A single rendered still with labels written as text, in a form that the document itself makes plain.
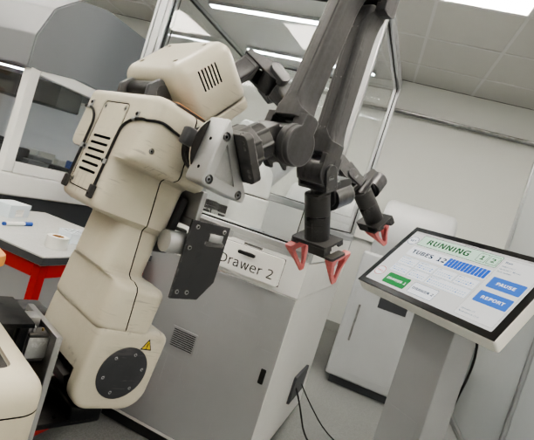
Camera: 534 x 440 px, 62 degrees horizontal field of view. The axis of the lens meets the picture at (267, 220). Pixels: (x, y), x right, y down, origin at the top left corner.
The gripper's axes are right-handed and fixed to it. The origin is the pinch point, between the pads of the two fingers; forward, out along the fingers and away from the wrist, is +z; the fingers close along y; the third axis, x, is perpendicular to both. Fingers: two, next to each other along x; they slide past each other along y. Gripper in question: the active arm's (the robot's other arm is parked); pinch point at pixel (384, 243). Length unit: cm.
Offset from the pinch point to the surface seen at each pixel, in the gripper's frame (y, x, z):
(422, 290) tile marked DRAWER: -10.3, 0.9, 15.0
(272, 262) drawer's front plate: 43.5, 21.0, 5.7
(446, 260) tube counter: -8.3, -13.2, 15.0
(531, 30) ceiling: 98, -243, 22
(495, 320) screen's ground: -34.5, 1.4, 15.2
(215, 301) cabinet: 59, 45, 12
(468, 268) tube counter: -16.5, -12.7, 15.0
